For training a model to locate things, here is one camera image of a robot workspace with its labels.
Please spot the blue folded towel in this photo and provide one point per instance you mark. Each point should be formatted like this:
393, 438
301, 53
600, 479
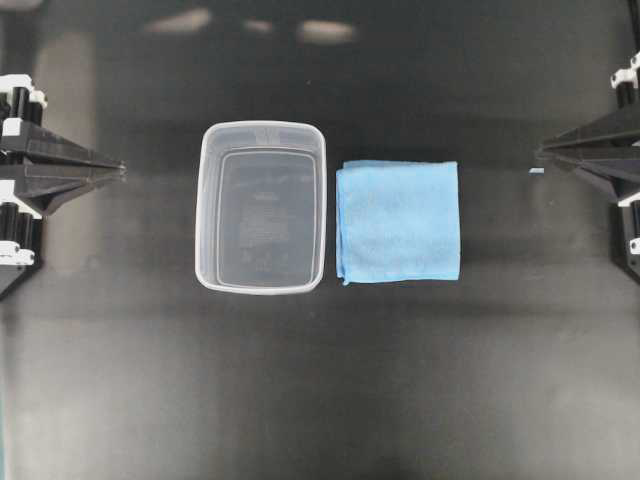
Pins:
397, 221

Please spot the clear plastic container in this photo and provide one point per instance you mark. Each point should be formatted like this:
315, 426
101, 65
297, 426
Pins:
261, 208

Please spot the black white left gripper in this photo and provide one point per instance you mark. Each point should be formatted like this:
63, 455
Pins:
29, 193

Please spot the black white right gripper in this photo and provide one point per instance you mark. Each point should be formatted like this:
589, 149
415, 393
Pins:
598, 153

